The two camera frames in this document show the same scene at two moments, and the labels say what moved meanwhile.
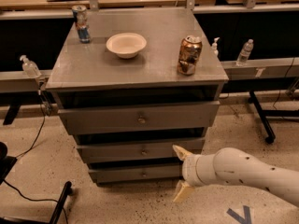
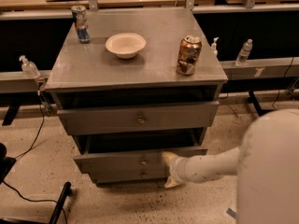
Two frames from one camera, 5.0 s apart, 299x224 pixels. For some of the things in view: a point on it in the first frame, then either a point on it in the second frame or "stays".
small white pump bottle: [215, 47] stays
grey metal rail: [17, 82] stays
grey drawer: [137, 149] → [101, 160]
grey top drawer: [157, 119] stays
